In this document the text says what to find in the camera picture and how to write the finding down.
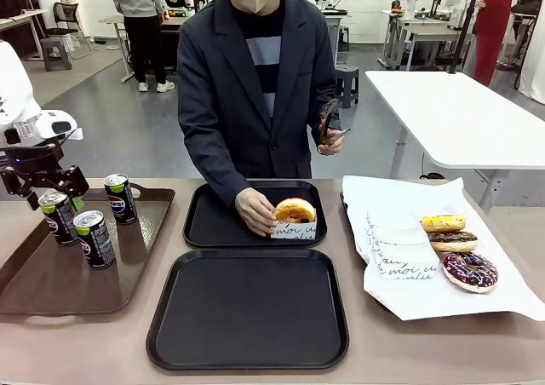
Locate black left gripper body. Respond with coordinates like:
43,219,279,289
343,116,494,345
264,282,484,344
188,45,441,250
0,143,65,182

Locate black Pepsi can green top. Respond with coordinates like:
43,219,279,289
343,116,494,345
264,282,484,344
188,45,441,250
103,173,138,226
37,192,80,246
72,210,117,270

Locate dark metal tongs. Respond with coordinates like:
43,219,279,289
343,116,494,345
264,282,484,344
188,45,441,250
318,98,353,146

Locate yellow glazed donut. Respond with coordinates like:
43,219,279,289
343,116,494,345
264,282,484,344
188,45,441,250
420,214,468,233

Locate chocolate glazed donut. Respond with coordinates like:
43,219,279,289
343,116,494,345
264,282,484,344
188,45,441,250
427,230,479,253

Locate purple sprinkled donut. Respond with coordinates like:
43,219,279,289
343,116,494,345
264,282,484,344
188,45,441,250
442,251,499,295

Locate person's right forearm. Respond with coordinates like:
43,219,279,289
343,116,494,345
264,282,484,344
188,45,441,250
181,133,253,199

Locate person's left forearm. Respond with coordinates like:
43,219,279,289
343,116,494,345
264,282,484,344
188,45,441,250
306,82,343,147

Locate person's right hand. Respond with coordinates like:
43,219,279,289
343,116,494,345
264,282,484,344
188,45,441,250
234,187,278,237

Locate person's left hand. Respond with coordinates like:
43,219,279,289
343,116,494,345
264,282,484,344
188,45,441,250
318,131,345,156

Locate brown plastic tray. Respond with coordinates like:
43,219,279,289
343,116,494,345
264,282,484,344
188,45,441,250
0,184,176,318

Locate grey step stool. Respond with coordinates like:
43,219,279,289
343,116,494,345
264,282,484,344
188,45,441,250
40,37,72,72

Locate light wooden desk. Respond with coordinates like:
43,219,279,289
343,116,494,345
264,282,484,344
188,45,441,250
0,9,49,60

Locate black office chair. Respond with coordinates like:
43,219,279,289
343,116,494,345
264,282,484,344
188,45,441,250
45,2,93,60

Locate small black plastic tray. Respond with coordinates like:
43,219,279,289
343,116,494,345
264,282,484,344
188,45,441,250
182,180,328,249

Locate person in dark jacket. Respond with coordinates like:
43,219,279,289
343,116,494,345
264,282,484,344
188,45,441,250
176,0,343,198

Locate person in grey hoodie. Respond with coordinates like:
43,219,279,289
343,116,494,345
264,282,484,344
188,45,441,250
107,0,176,93

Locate large black plastic tray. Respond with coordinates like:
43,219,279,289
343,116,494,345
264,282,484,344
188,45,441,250
146,248,350,371

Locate grey plastic stool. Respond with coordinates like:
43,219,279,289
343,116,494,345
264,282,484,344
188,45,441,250
335,65,361,109

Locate white paper sheet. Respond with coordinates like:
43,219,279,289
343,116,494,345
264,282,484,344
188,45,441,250
341,175,545,322

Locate grey white background workbench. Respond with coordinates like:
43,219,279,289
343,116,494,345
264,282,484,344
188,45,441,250
378,9,474,72

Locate black tripod pole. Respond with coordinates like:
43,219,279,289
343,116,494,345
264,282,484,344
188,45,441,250
446,0,487,74

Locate person in red clothes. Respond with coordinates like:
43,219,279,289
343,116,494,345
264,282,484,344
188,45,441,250
471,0,517,87

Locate white curtain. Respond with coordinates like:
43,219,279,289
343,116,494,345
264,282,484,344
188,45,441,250
519,1,545,105

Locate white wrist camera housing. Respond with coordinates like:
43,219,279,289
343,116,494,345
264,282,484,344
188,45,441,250
36,109,84,142

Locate white frame background table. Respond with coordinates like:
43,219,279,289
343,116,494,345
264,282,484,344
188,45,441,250
99,14,137,83

